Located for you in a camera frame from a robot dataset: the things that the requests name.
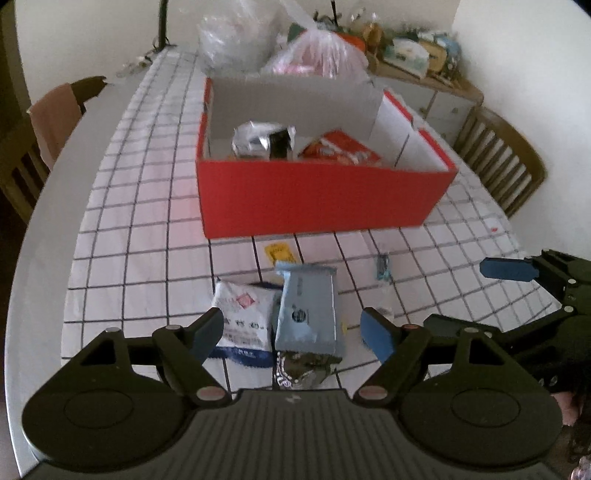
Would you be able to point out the pink cloth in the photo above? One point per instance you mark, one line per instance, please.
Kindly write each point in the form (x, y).
(53, 120)

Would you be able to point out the dark patterned snack packet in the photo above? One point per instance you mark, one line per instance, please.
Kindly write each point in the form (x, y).
(304, 371)

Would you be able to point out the silver desk lamp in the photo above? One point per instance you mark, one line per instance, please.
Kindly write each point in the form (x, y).
(162, 27)

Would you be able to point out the green tissue box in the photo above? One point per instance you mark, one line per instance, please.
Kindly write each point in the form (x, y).
(408, 55)

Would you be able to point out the white blue-striped snack packet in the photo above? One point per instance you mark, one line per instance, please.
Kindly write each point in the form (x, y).
(244, 314)

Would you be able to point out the red snack packet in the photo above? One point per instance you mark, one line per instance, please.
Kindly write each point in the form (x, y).
(339, 147)

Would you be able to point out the white wooden cabinet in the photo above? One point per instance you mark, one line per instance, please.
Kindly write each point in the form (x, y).
(443, 106)

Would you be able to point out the blue snack packet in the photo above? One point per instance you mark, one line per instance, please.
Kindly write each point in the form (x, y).
(307, 309)

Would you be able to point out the amber bottle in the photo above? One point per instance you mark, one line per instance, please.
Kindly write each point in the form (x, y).
(371, 33)

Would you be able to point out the silver foil snack packet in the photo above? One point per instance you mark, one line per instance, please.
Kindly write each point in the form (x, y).
(254, 141)

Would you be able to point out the pink plastic bag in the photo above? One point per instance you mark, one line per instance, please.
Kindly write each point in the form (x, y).
(318, 55)

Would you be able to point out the small yellow packet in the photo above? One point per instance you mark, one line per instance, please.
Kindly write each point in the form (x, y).
(279, 253)

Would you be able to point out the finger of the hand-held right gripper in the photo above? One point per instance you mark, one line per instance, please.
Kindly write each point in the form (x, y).
(505, 270)
(508, 332)

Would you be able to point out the black branch stand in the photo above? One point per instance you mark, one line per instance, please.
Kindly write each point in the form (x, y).
(333, 9)

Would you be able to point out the orange green bag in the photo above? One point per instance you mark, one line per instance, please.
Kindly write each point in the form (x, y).
(353, 41)

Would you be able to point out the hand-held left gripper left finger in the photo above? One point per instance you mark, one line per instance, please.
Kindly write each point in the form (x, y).
(205, 334)

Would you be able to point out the small blue candy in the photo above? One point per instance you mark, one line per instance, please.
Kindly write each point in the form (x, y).
(383, 267)

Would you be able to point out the wooden chair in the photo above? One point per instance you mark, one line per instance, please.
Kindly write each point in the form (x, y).
(18, 170)
(503, 157)

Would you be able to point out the clear plastic bag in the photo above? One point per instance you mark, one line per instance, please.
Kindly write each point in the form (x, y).
(235, 37)

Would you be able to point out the small clear packets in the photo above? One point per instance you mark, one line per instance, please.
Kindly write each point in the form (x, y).
(134, 67)

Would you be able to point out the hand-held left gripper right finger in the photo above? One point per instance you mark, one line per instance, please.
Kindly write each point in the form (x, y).
(376, 334)

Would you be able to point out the red cardboard box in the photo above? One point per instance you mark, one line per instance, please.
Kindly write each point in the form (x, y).
(318, 203)

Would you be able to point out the beige slotted box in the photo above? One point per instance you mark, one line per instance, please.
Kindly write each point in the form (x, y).
(436, 53)

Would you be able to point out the checkered tablecloth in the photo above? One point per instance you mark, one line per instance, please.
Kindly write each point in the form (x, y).
(138, 194)

